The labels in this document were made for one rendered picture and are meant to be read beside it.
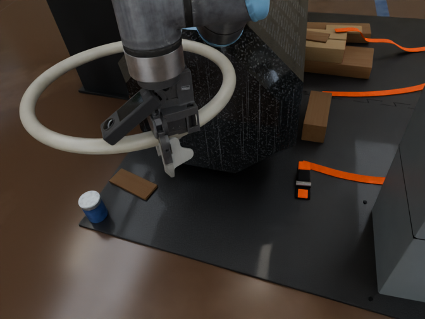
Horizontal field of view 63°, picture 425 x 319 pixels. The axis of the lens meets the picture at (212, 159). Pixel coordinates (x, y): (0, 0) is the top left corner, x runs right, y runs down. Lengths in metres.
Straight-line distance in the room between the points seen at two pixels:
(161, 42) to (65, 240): 1.41
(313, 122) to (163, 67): 1.46
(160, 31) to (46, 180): 1.69
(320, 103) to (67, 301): 1.58
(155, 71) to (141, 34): 0.06
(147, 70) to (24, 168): 1.78
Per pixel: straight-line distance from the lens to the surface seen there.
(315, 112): 1.98
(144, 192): 1.79
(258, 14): 0.53
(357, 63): 2.48
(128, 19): 0.52
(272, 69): 1.35
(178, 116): 0.60
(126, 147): 0.64
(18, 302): 1.76
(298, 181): 1.74
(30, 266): 1.82
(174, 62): 0.55
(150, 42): 0.52
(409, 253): 1.29
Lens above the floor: 1.39
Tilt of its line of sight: 47 degrees down
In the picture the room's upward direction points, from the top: 8 degrees counter-clockwise
